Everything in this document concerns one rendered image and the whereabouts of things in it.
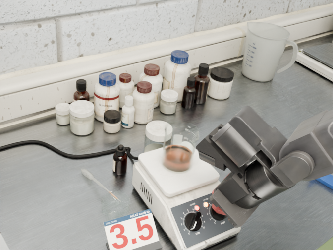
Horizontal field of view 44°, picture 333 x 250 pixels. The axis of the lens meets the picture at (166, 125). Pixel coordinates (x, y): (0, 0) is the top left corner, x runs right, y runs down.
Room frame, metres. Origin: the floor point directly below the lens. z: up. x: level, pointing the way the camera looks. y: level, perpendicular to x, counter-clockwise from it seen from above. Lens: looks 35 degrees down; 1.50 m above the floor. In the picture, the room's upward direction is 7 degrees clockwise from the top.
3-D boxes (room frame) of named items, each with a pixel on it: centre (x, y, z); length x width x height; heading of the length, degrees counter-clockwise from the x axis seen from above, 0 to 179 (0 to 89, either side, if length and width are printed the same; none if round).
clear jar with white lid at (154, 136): (0.72, 0.01, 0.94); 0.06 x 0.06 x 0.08
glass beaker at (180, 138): (0.60, -0.03, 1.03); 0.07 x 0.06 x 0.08; 50
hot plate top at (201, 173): (0.60, -0.03, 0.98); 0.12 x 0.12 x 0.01; 35
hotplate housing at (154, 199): (0.57, -0.05, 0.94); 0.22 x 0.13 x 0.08; 35
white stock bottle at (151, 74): (0.94, 0.06, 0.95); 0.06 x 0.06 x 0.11
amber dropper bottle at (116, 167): (0.66, 0.09, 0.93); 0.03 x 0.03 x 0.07
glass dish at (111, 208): (0.55, 0.08, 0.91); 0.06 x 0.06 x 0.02
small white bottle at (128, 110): (0.82, 0.10, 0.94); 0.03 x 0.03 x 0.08
